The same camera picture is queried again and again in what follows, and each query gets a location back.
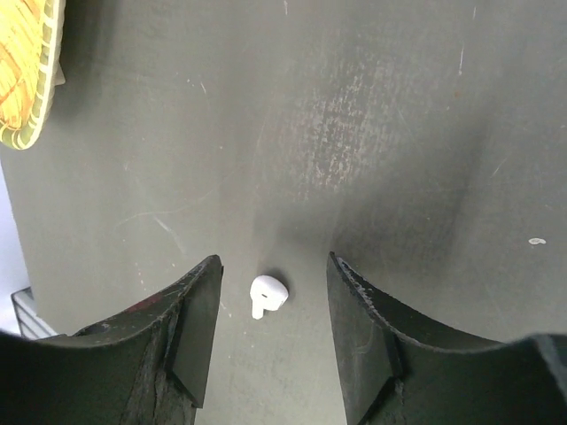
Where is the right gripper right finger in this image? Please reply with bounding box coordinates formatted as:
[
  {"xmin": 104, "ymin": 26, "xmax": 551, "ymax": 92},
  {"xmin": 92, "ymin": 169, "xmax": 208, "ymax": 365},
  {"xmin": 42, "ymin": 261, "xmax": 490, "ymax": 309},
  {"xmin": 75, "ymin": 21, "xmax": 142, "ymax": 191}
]
[{"xmin": 326, "ymin": 254, "xmax": 566, "ymax": 424}]

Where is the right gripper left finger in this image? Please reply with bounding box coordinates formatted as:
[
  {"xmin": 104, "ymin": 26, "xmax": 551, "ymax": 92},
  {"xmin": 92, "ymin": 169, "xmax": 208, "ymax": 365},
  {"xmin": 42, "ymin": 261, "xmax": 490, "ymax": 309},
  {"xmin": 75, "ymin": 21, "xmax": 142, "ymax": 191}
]
[{"xmin": 1, "ymin": 255, "xmax": 223, "ymax": 424}]

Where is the white earbud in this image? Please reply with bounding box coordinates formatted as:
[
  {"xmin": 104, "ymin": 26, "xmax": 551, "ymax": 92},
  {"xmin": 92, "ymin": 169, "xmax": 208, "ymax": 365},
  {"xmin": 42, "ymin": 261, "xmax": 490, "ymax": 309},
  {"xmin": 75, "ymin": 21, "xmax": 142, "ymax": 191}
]
[{"xmin": 250, "ymin": 275, "xmax": 289, "ymax": 320}]

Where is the yellow woven mat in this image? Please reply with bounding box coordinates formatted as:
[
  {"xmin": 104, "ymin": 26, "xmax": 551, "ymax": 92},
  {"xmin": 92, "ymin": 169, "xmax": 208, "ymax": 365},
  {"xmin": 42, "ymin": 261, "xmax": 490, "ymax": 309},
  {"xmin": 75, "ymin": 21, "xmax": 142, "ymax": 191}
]
[{"xmin": 1, "ymin": 0, "xmax": 66, "ymax": 151}]

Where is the aluminium front rail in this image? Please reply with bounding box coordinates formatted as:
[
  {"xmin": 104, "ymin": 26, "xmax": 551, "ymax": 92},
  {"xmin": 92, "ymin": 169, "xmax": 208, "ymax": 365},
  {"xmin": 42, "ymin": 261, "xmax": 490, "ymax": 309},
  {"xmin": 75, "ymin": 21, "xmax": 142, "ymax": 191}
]
[{"xmin": 11, "ymin": 287, "xmax": 58, "ymax": 340}]

